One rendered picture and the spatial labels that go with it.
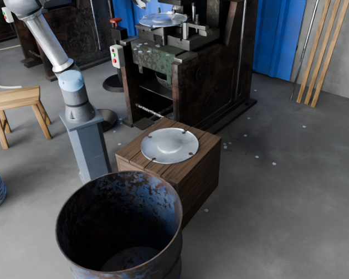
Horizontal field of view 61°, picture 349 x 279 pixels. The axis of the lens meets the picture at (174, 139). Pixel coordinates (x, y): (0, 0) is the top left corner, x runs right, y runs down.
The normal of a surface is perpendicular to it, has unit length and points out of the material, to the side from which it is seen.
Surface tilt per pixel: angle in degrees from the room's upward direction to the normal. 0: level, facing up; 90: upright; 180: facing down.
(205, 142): 0
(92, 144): 90
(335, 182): 0
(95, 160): 90
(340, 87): 90
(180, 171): 0
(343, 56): 90
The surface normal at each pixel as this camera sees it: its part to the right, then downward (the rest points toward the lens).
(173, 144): -0.04, -0.80
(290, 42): -0.68, 0.46
